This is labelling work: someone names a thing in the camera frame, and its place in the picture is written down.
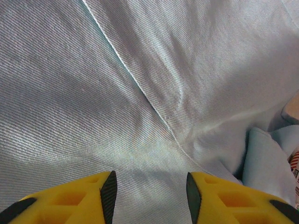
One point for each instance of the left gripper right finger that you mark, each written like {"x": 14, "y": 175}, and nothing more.
{"x": 233, "y": 205}

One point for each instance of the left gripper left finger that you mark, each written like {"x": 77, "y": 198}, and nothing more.
{"x": 58, "y": 205}

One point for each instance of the light blue trousers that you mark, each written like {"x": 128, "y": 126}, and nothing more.
{"x": 93, "y": 81}

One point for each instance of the crushed flag print can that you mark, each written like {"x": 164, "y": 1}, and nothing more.
{"x": 295, "y": 168}

